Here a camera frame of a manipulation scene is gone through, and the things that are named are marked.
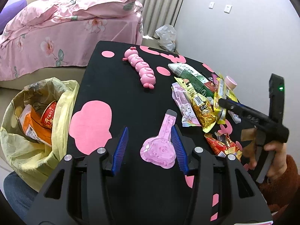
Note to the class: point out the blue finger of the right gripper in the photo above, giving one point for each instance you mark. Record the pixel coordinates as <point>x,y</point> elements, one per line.
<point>230,105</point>

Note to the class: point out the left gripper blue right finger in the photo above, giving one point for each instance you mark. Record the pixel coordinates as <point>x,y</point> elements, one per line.
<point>177,140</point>

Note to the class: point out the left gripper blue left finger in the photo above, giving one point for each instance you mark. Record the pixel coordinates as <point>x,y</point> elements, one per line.
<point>120,151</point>

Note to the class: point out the pink spoon-shaped snack pack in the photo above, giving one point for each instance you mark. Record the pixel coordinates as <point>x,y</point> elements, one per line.
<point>159,150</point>

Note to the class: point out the yellow snack bar wrapper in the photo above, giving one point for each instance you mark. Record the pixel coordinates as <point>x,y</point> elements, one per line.
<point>220,93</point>

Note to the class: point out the gold yellow snack wrapper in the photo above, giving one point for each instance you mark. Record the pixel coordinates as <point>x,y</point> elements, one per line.
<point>200,104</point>

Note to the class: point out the pink cartoon candy wrapper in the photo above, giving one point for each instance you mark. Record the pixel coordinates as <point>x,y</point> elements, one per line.
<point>179,95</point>

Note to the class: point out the green white snack wrapper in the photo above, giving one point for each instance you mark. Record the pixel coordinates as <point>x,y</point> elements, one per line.
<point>200,83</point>

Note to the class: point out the yellow trash bag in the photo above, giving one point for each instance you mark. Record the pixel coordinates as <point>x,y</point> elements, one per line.
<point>31,160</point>

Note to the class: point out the orange snack bag in trash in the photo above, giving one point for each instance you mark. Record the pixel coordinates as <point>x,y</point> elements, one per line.
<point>32,127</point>

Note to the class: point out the person's right hand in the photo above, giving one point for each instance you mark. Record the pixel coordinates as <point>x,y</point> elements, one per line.
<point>279,164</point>

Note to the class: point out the pink cylindrical container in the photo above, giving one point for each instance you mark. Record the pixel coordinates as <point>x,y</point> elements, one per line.
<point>231,84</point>

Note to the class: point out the red gold snack packet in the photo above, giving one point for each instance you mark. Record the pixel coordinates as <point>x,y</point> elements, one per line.
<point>222,145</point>

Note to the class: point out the brown fuzzy right sleeve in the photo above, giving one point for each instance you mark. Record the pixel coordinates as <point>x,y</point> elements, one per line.
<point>280,192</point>

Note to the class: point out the black pink-patterned tablecloth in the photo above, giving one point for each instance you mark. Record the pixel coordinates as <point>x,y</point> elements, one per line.
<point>110,98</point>

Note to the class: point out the pink caterpillar toy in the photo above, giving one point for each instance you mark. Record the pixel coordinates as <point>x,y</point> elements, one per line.
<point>145,72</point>

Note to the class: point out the red instant noodle cup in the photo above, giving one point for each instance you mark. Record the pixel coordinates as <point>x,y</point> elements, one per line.
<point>48,115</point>

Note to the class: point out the white plastic bag on floor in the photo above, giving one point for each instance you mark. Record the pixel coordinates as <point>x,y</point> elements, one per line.
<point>166,37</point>

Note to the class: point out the blue jeans leg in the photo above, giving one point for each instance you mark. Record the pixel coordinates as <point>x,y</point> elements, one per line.
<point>19,195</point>

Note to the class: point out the bed with pink floral quilt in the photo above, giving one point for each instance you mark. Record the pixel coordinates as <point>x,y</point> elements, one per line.
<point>62,33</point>

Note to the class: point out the purple pillow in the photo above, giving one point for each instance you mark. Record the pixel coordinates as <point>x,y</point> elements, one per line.
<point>9,12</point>

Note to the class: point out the white wall socket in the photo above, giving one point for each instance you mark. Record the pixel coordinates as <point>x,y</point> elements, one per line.
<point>227,9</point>

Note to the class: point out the white wall switch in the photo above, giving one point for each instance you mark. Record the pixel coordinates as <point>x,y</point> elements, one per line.
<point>211,5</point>

